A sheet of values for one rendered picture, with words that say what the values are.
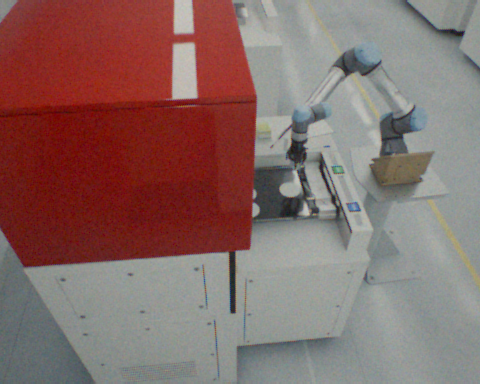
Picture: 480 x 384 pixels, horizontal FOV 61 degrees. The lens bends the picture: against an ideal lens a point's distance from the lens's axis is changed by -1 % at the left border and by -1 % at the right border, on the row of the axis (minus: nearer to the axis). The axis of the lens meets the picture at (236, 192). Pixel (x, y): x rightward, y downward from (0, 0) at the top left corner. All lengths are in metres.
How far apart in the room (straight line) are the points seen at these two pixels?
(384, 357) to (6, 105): 2.29
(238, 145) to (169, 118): 0.19
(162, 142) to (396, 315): 2.12
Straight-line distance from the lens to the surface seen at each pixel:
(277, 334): 2.40
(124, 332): 1.82
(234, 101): 0.99
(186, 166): 1.10
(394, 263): 3.04
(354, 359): 2.62
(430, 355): 2.78
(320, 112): 1.88
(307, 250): 1.92
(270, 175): 2.13
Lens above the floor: 2.32
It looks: 45 degrees down
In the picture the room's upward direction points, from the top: straight up
